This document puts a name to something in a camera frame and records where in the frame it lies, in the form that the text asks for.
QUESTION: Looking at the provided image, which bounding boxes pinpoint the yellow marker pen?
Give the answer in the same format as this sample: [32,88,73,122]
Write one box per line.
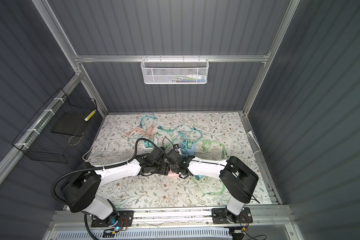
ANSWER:
[84,110,97,122]

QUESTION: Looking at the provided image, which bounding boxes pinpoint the white wire basket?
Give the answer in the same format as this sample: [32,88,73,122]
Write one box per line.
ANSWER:
[141,60,210,85]

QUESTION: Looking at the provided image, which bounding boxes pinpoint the green cable near front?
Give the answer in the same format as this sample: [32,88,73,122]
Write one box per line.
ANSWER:
[191,175,229,196]

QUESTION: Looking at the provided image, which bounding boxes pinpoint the green multi-head cable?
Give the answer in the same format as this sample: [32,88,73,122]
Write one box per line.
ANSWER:
[201,139,229,160]

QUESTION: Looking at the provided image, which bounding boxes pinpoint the pink power strip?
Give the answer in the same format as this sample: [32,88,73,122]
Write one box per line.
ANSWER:
[167,171,179,178]

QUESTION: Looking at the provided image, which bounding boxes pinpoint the black wire basket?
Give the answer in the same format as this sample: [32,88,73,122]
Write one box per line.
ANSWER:
[12,90,97,164]

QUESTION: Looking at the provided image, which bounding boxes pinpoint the pink multi-head charging cable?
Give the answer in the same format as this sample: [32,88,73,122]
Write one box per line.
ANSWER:
[125,125,156,139]

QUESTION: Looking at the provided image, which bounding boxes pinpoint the blue power strip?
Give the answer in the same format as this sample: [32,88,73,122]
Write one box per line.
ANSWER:
[181,141,196,157]

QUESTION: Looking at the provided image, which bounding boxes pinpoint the black corrugated conduit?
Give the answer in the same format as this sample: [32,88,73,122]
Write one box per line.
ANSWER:
[51,138,165,240]

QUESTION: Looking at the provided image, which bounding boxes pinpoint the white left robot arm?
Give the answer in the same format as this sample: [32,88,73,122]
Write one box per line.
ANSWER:
[61,148,170,227]

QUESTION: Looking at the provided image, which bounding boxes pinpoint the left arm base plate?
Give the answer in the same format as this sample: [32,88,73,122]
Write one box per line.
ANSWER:
[91,211,135,228]

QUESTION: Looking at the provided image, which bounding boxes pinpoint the teal charger plug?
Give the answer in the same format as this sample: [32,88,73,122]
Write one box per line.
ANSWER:
[195,175,204,181]

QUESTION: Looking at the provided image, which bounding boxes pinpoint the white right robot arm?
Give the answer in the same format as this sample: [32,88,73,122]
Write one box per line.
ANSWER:
[167,150,259,217]

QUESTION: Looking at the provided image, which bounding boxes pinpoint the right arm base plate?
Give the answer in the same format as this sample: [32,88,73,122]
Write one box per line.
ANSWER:
[212,207,253,224]

